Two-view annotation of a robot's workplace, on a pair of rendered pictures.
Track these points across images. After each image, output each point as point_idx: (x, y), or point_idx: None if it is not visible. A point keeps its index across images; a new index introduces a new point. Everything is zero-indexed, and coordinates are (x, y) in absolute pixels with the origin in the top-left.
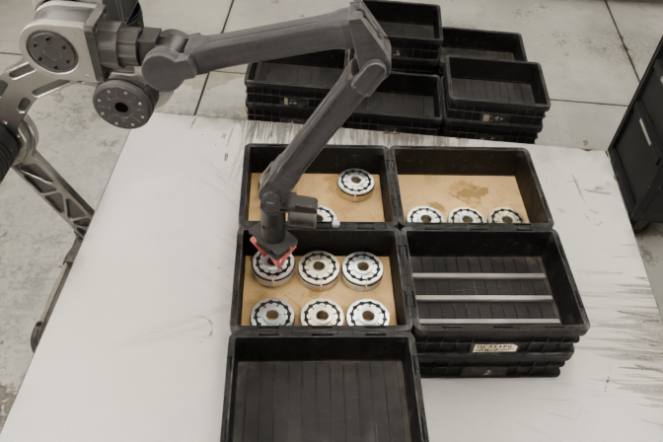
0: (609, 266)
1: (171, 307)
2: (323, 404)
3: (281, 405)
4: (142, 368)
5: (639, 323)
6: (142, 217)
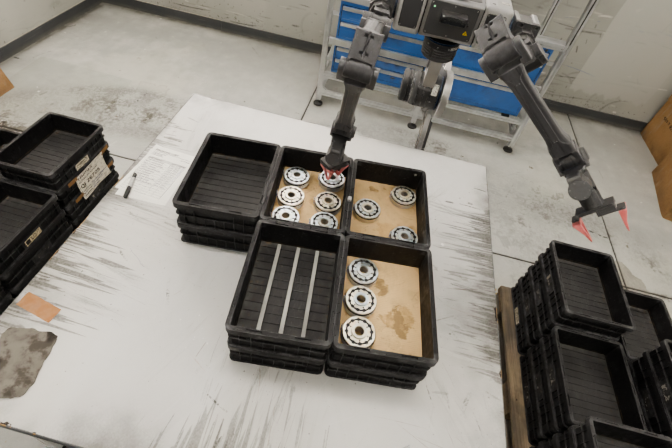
0: None
1: None
2: (240, 191)
3: (245, 176)
4: None
5: None
6: (394, 161)
